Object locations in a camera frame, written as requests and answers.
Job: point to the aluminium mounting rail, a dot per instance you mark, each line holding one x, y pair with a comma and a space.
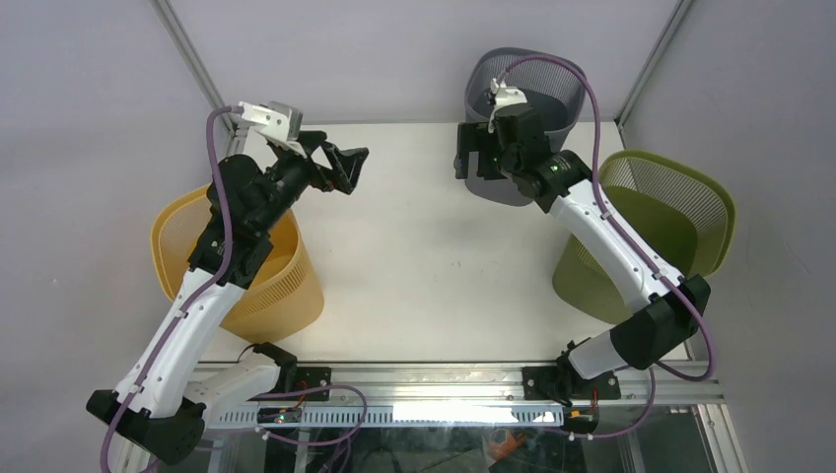
487, 383

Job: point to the green mesh waste basket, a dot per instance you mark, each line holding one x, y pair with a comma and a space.
682, 213

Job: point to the yellow mesh waste basket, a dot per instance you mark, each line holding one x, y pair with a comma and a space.
285, 296

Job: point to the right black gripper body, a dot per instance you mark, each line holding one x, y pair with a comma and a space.
508, 163

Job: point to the grey mesh waste basket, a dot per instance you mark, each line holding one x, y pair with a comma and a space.
556, 93

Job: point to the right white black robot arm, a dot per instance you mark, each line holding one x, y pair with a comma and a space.
666, 307

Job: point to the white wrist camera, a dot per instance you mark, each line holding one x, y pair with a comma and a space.
501, 95
279, 123

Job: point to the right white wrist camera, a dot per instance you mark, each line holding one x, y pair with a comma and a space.
501, 95

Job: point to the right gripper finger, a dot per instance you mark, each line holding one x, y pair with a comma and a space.
467, 136
488, 152

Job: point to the left aluminium frame post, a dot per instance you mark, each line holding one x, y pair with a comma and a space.
169, 19

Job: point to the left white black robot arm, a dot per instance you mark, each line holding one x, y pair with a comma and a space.
158, 406

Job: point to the white slotted cable duct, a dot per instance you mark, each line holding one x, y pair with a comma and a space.
399, 415

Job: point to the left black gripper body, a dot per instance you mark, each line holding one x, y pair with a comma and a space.
294, 172

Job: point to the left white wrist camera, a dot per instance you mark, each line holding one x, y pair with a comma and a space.
279, 123

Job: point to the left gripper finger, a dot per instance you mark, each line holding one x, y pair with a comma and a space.
344, 160
342, 174

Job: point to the right aluminium frame post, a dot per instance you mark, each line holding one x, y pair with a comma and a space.
662, 44

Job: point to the aluminium frame post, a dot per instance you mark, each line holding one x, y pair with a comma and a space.
662, 44
169, 19

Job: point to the orange object under table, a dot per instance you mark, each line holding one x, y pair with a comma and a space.
503, 442

